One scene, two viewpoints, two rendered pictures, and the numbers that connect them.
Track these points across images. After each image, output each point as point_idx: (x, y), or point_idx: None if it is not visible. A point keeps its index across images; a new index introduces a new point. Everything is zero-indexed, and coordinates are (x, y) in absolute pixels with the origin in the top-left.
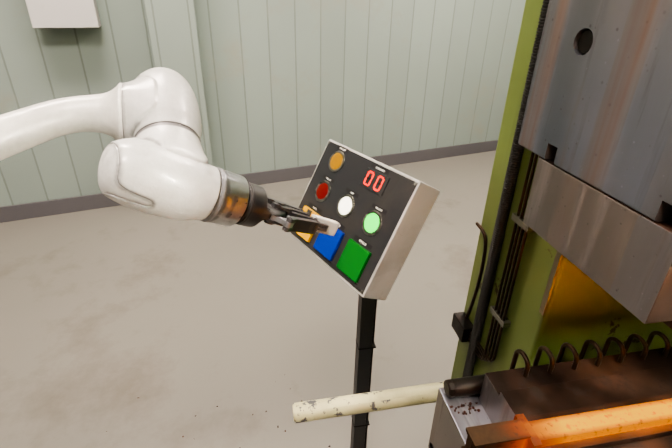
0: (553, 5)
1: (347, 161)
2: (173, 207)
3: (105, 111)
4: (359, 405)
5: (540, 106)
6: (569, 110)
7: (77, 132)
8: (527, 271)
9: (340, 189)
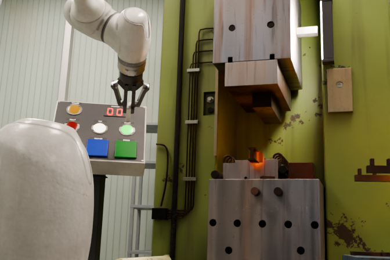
0: (216, 21)
1: (84, 108)
2: (149, 44)
3: None
4: (144, 259)
5: (220, 48)
6: (233, 45)
7: (85, 3)
8: (199, 144)
9: (88, 122)
